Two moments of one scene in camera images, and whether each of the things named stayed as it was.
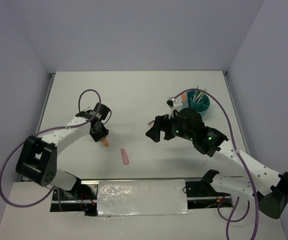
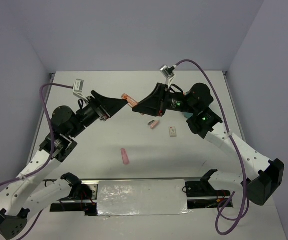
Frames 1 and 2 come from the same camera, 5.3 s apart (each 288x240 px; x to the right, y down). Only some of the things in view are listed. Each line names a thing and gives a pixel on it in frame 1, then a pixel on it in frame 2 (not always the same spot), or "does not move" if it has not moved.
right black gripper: x=162 y=122 -> x=148 y=105
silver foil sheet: x=142 y=197 does not move
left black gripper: x=104 y=133 -> x=109 y=107
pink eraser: x=151 y=123 does not move
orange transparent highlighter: x=104 y=141 -> x=131 y=102
